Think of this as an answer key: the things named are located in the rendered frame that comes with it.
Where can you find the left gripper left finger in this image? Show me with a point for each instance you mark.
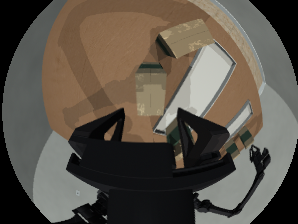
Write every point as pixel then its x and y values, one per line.
pixel 96 129

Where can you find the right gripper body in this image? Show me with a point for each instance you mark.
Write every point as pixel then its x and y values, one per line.
pixel 256 162

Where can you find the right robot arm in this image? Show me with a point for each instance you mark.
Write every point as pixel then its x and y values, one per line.
pixel 221 211

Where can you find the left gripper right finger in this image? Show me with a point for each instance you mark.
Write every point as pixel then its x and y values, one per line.
pixel 211 136

